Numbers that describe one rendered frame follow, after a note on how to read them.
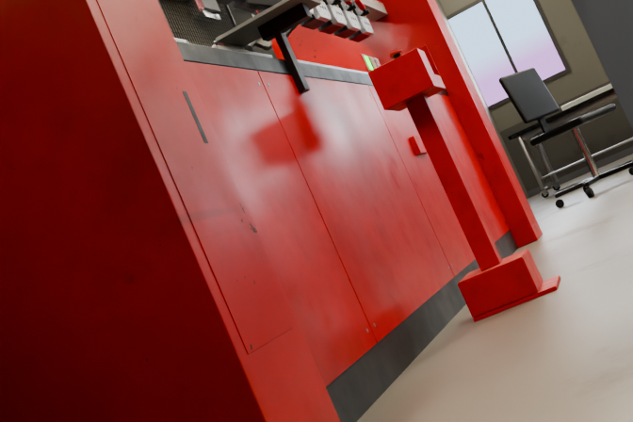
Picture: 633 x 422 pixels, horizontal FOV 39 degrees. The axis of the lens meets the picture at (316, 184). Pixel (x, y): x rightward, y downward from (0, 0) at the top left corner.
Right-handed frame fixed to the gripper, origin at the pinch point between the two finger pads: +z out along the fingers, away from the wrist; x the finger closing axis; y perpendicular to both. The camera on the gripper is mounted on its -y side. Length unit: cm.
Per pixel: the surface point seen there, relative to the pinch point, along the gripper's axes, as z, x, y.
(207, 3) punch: 1.6, -15.8, -14.2
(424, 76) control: -19, -16, 47
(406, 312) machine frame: 38, -17, 81
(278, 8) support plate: -4.7, -30.4, 4.2
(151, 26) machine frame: 37, -107, -1
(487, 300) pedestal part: 21, -12, 99
